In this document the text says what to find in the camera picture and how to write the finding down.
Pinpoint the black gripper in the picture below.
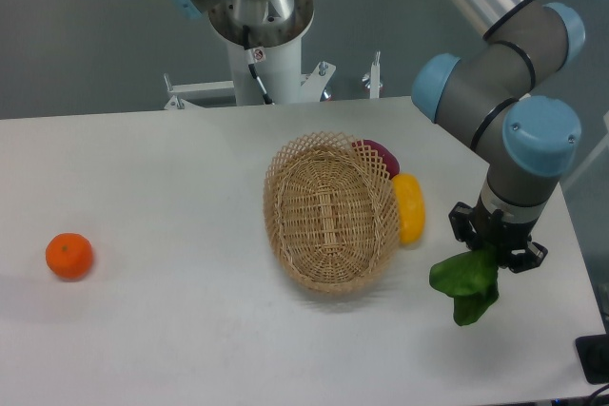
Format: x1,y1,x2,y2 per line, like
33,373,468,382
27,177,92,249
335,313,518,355
449,202,548,274

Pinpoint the green leafy vegetable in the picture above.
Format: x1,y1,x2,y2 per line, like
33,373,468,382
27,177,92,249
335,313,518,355
429,245,500,326

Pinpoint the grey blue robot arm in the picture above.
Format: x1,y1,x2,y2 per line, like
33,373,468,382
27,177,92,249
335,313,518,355
173,0,585,273

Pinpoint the yellow toy fruit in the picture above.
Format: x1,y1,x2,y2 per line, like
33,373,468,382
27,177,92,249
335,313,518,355
392,173,426,244

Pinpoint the dark red toy fruit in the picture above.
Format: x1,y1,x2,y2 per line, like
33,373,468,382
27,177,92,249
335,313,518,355
352,139,401,179

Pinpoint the black device at table edge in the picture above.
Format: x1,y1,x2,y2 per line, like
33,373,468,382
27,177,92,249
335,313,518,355
575,334,608,384

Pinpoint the woven wicker basket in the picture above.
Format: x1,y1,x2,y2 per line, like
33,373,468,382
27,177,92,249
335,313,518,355
263,132,400,296

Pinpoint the orange tangerine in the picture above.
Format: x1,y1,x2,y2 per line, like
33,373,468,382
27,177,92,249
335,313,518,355
45,233,94,280

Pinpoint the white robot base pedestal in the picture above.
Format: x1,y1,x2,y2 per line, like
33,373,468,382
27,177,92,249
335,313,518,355
163,0,385,111

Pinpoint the black cable on pedestal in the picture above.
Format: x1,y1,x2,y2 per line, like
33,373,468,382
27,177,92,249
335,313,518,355
241,24,275,106

